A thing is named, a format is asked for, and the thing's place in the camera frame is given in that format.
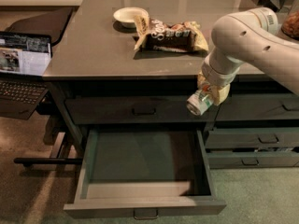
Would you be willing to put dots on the glass jar of snacks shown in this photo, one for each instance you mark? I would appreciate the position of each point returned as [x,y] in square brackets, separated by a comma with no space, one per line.
[290,26]

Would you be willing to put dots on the white ceramic bowl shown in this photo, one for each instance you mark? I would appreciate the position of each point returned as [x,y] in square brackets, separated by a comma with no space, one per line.
[125,16]

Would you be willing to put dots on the grey bottom right drawer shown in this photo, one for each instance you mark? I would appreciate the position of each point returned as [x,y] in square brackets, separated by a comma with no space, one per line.
[233,160]

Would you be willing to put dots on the grey top left drawer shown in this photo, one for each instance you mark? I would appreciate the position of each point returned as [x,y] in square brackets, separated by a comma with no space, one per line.
[134,109]

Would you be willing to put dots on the open black laptop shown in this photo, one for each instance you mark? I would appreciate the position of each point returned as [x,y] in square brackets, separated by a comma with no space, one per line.
[23,61]

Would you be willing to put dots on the black laptop stand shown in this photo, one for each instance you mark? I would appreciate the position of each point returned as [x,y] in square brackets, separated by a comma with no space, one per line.
[60,144]

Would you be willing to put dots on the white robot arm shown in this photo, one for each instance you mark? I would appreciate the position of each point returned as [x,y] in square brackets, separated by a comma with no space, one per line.
[249,37]

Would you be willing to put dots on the grey middle right drawer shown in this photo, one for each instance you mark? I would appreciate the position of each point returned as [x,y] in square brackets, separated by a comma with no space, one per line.
[252,138]

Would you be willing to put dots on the green 7up soda can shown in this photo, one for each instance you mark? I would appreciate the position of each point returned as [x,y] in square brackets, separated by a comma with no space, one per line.
[199,103]

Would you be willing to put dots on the brown chip bag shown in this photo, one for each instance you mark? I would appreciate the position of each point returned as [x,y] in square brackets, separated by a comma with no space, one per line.
[184,37]

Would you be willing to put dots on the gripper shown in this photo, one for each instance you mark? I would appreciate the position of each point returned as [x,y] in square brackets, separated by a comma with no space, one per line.
[214,76]

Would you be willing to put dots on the grey top right drawer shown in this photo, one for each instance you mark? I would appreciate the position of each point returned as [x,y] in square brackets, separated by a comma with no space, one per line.
[246,107]

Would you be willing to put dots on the open grey middle drawer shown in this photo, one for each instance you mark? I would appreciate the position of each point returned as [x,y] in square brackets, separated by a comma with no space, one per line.
[144,175]

